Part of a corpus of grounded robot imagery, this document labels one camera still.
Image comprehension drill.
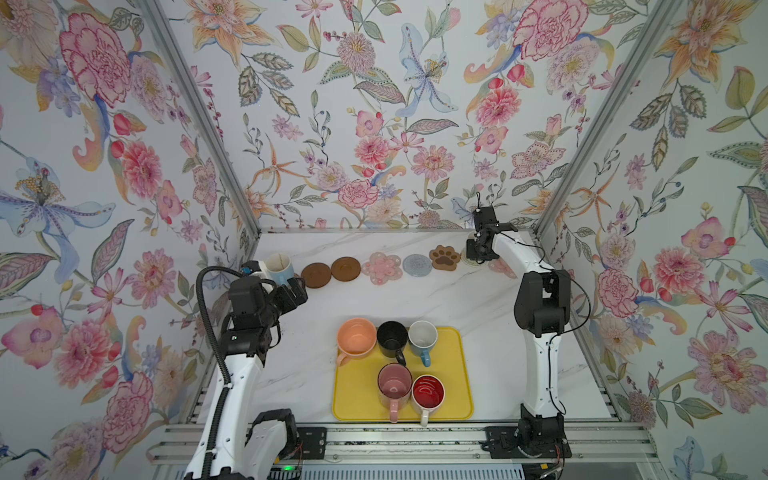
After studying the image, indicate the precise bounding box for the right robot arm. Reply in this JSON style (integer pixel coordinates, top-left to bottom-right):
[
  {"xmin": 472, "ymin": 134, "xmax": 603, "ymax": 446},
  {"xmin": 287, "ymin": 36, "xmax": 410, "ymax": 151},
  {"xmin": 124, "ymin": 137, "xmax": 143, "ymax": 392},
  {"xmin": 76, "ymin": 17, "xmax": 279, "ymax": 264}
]
[{"xmin": 466, "ymin": 206, "xmax": 572, "ymax": 461}]

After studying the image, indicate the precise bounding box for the white mug blue handle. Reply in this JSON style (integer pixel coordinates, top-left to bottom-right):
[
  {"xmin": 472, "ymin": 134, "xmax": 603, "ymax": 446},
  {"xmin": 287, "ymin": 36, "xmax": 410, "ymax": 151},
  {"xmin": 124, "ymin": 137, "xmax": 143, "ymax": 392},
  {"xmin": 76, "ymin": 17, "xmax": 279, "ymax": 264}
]
[{"xmin": 408, "ymin": 320, "xmax": 439, "ymax": 368}]

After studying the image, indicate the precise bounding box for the dusty pink mug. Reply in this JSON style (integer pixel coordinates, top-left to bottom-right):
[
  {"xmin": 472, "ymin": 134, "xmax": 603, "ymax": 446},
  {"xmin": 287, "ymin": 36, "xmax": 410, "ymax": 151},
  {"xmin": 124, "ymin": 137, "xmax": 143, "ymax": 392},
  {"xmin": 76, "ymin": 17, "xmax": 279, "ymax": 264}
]
[{"xmin": 376, "ymin": 363, "xmax": 413, "ymax": 423}]

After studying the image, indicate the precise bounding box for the grey round coaster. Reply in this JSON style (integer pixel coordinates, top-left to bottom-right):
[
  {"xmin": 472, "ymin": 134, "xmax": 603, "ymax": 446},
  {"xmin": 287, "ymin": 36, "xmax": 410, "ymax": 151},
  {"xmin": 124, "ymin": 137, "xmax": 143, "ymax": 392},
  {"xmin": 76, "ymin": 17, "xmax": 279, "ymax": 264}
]
[{"xmin": 402, "ymin": 254, "xmax": 433, "ymax": 278}]

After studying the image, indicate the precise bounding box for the yellow tray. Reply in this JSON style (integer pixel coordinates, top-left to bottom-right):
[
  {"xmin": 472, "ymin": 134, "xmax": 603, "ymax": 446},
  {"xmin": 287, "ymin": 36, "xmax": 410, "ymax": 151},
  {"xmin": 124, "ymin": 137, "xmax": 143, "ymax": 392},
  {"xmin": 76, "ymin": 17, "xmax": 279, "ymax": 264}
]
[{"xmin": 332, "ymin": 327, "xmax": 474, "ymax": 424}]

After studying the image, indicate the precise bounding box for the dark brown round coaster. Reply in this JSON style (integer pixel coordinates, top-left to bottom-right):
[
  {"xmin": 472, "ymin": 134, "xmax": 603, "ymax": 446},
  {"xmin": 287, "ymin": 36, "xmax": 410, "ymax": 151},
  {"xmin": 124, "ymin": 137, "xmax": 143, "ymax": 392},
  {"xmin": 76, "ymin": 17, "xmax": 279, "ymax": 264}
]
[{"xmin": 331, "ymin": 256, "xmax": 361, "ymax": 282}]

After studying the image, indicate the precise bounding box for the orange mug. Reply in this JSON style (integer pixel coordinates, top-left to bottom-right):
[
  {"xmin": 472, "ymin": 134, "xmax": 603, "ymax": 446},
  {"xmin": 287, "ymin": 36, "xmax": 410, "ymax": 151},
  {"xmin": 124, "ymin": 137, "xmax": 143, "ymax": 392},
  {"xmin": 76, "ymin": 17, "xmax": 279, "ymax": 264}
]
[{"xmin": 336, "ymin": 318, "xmax": 377, "ymax": 367}]

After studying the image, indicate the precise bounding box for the black mug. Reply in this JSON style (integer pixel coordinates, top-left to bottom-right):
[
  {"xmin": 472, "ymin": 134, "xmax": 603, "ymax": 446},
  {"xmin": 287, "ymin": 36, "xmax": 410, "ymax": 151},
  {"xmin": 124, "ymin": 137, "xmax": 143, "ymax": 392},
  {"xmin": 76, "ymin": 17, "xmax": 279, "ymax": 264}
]
[{"xmin": 377, "ymin": 321, "xmax": 408, "ymax": 366}]

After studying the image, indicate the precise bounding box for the red interior white mug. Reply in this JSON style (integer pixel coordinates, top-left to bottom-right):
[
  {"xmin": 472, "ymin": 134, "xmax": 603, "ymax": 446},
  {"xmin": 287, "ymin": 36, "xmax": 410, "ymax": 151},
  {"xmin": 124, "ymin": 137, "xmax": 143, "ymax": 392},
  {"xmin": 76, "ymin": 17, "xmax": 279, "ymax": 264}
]
[{"xmin": 411, "ymin": 374, "xmax": 446, "ymax": 428}]

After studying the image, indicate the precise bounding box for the cream mug blue handle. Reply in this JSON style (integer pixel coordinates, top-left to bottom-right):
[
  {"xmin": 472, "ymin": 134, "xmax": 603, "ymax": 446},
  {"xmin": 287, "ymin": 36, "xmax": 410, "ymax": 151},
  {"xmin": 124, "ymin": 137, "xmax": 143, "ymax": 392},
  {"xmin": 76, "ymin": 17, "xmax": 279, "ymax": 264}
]
[{"xmin": 264, "ymin": 253, "xmax": 295, "ymax": 285}]

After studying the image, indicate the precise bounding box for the brown paw coaster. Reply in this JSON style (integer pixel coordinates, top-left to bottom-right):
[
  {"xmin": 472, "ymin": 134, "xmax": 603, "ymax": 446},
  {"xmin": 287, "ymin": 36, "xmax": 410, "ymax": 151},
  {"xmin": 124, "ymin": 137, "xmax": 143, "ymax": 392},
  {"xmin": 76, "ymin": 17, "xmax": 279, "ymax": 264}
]
[{"xmin": 428, "ymin": 245, "xmax": 461, "ymax": 271}]

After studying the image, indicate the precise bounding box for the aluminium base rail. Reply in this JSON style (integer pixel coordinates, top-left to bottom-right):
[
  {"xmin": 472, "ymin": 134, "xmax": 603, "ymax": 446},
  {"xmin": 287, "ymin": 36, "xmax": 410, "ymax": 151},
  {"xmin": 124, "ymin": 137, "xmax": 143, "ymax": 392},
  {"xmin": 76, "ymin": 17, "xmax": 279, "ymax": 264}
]
[{"xmin": 146, "ymin": 419, "xmax": 667, "ymax": 480}]

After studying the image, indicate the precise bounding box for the brown wooden round coaster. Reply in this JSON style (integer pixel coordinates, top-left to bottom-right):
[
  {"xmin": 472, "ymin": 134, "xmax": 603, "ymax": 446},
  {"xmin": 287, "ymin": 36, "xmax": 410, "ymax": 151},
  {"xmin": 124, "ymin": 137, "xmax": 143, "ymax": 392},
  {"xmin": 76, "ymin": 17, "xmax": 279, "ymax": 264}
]
[{"xmin": 301, "ymin": 262, "xmax": 332, "ymax": 289}]

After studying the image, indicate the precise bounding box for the pink flower coaster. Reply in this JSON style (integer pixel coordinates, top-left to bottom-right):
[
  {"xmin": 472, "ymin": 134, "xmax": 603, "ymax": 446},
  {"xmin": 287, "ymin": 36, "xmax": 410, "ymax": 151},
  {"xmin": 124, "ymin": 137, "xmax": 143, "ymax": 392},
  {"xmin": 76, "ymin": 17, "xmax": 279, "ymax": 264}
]
[
  {"xmin": 489, "ymin": 258, "xmax": 518, "ymax": 279},
  {"xmin": 361, "ymin": 252, "xmax": 403, "ymax": 286}
]

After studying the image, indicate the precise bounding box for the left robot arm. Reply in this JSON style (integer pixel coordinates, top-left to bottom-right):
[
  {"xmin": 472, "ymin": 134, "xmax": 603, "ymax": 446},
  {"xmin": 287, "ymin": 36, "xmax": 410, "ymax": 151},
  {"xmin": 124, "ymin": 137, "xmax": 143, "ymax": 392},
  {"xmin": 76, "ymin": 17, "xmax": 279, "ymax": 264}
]
[{"xmin": 184, "ymin": 260, "xmax": 308, "ymax": 479}]

